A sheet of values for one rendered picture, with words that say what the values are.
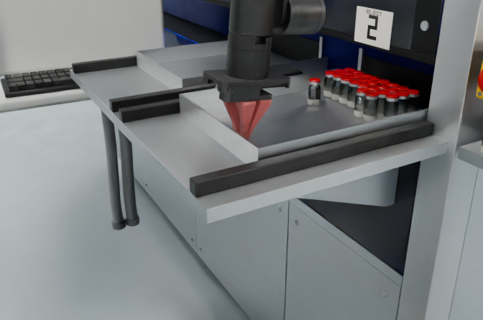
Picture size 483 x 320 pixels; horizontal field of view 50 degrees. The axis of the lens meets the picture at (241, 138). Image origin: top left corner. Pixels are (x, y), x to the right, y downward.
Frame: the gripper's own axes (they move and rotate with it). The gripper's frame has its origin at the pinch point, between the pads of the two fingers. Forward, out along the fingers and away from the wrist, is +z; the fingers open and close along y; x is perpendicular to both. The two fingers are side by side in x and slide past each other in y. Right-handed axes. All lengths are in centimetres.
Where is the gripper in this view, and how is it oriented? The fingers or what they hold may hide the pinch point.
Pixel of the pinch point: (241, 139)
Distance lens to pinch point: 71.3
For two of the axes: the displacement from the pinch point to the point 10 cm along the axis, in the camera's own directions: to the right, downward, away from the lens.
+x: -4.9, -3.4, 8.0
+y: 8.7, -1.1, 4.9
